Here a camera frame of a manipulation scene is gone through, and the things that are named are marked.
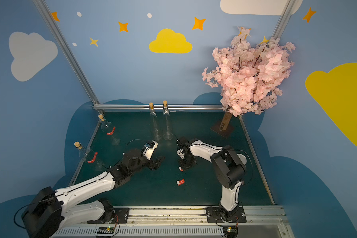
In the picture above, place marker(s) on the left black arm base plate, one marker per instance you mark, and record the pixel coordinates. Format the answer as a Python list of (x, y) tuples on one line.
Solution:
[(120, 214)]

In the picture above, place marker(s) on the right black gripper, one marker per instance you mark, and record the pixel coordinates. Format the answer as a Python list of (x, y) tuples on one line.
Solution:
[(185, 160)]

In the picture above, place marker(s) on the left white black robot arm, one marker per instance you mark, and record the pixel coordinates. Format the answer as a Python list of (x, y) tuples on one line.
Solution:
[(52, 210)]

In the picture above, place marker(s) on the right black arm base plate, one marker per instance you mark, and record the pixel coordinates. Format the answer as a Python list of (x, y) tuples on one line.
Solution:
[(219, 214)]

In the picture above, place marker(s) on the aluminium frame post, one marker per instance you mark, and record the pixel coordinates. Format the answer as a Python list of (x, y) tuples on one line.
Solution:
[(60, 39), (284, 19)]

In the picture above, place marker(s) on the pink artificial blossom tree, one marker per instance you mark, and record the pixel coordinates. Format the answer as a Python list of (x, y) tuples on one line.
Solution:
[(249, 77)]

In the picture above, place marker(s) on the left aluminium frame post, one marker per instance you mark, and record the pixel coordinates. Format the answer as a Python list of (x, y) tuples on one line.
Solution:
[(60, 39)]

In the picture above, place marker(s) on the small circuit board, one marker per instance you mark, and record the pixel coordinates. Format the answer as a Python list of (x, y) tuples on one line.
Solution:
[(105, 232), (230, 232)]

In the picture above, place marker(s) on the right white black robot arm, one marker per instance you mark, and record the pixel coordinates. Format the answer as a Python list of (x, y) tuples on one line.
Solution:
[(230, 167)]

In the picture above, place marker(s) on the aluminium front rail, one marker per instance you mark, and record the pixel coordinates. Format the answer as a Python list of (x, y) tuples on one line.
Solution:
[(187, 222)]

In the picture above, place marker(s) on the left small circuit board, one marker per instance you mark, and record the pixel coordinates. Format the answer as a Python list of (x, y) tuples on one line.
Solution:
[(105, 232)]

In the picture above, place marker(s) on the right aluminium frame post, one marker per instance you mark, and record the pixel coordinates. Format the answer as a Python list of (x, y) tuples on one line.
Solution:
[(284, 19)]

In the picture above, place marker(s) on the clear glass bottle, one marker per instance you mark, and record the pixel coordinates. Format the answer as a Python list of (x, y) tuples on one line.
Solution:
[(109, 129), (168, 132), (88, 156), (154, 126)]

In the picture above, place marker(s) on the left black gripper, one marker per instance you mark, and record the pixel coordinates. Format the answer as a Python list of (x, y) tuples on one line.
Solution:
[(151, 162)]

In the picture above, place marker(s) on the right small circuit board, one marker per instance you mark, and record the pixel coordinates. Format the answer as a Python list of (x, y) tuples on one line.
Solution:
[(230, 232)]

